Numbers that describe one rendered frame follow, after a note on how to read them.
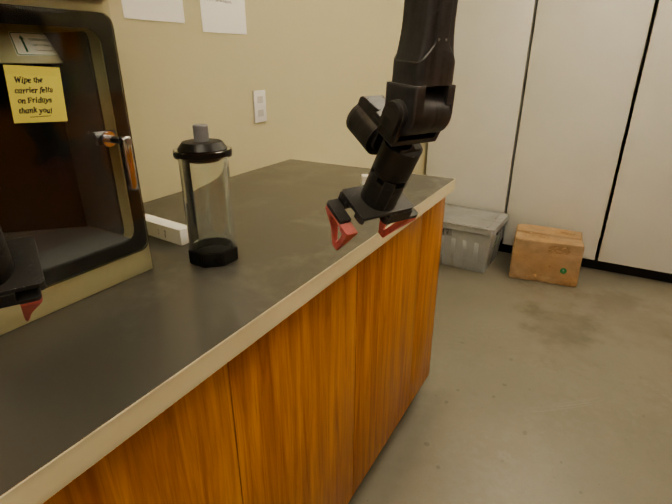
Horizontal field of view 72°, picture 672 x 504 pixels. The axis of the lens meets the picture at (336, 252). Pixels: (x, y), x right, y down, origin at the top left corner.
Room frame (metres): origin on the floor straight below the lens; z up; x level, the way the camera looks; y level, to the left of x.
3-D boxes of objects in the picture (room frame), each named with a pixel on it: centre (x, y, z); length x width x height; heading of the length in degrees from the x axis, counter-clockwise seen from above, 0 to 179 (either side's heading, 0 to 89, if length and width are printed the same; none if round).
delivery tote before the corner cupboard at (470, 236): (3.08, -0.85, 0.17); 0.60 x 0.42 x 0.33; 58
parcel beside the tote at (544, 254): (2.80, -1.38, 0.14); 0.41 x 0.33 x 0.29; 66
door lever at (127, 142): (0.77, 0.36, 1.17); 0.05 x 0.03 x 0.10; 60
